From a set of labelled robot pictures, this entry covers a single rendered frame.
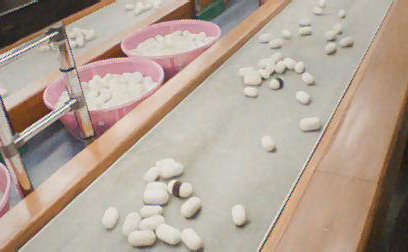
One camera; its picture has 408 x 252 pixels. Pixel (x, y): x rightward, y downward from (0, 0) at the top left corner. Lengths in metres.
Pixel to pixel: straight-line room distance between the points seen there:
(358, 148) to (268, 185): 0.15
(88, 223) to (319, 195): 0.32
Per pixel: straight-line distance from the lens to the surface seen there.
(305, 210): 0.59
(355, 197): 0.61
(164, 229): 0.59
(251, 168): 0.70
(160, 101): 0.88
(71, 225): 0.67
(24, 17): 0.44
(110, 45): 1.24
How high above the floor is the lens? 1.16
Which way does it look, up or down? 31 degrees down
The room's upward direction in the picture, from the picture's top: 8 degrees counter-clockwise
